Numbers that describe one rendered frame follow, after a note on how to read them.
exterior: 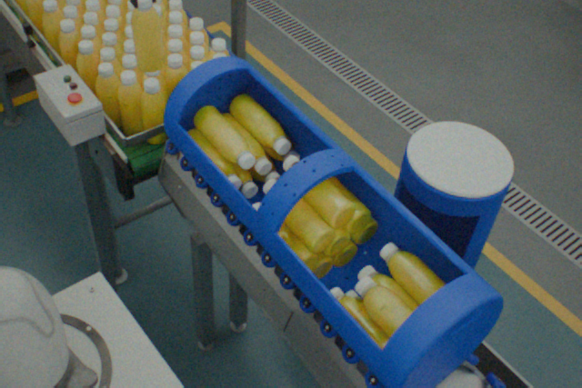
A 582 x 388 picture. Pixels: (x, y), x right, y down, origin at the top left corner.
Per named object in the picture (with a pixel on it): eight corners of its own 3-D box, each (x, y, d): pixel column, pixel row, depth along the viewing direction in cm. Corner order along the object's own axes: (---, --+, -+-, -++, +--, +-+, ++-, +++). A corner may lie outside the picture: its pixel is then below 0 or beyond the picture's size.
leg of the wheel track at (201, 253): (203, 354, 248) (197, 247, 203) (195, 343, 251) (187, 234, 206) (216, 346, 251) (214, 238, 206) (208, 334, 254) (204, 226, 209)
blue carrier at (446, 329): (384, 425, 134) (417, 346, 115) (163, 161, 181) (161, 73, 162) (479, 355, 149) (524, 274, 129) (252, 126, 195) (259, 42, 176)
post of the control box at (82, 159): (114, 327, 253) (69, 125, 182) (109, 319, 255) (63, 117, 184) (124, 322, 255) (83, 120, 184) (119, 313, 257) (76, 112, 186)
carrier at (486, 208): (362, 295, 252) (357, 365, 232) (406, 116, 190) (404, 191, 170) (439, 307, 251) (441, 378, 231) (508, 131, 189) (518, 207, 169)
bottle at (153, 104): (142, 144, 193) (135, 94, 180) (146, 128, 198) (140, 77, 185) (167, 146, 193) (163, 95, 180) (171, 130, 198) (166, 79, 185)
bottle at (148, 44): (170, 65, 173) (165, 4, 159) (147, 77, 170) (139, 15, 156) (154, 52, 176) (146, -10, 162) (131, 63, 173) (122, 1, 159)
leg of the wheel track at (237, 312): (235, 334, 254) (236, 226, 210) (227, 323, 257) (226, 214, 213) (248, 327, 257) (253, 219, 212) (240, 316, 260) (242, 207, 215)
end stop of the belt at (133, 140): (128, 147, 185) (126, 139, 183) (126, 145, 185) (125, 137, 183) (250, 97, 203) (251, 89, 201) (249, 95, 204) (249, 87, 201)
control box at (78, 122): (71, 147, 176) (64, 117, 169) (40, 104, 187) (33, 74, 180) (106, 133, 181) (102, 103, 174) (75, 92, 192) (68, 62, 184)
